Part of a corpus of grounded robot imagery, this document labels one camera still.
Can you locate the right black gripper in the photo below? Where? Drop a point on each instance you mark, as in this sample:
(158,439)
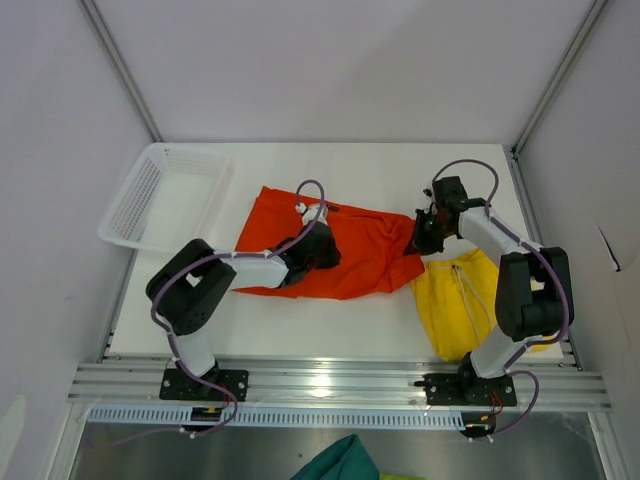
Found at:
(421,245)

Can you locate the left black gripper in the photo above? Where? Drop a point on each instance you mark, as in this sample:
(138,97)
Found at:
(332,257)

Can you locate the orange shorts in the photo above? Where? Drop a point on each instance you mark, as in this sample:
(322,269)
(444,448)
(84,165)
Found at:
(371,244)

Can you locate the yellow shorts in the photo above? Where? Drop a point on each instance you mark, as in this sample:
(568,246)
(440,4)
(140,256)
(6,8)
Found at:
(455,302)

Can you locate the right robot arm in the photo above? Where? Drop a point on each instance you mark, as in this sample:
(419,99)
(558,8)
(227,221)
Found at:
(533,303)

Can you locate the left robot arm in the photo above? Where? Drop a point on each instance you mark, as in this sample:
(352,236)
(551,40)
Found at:
(186,292)

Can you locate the white plastic basket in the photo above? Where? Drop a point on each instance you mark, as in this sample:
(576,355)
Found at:
(172,194)

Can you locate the teal cloth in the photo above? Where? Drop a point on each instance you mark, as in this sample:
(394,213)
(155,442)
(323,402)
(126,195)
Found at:
(345,459)

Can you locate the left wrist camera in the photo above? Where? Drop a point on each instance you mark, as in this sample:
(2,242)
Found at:
(313,213)

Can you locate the right side aluminium rail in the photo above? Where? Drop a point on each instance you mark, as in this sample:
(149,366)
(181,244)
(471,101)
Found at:
(553,212)

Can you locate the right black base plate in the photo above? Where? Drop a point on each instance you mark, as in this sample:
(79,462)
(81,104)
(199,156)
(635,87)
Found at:
(466,389)

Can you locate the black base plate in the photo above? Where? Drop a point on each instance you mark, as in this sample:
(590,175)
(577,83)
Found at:
(466,389)
(177,386)

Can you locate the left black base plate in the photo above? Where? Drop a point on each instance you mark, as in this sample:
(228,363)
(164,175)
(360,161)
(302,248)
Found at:
(177,386)

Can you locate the aluminium mounting rail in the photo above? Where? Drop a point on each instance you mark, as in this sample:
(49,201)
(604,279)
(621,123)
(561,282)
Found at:
(334,383)

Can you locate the slotted cable duct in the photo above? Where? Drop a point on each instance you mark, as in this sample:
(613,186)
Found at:
(412,419)

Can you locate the right aluminium corner post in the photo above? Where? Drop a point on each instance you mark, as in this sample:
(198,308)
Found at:
(569,59)

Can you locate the aluminium corner post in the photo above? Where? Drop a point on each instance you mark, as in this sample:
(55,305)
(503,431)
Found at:
(569,59)
(108,44)

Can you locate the left aluminium corner post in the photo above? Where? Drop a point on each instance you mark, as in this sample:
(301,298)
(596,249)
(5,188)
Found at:
(108,44)

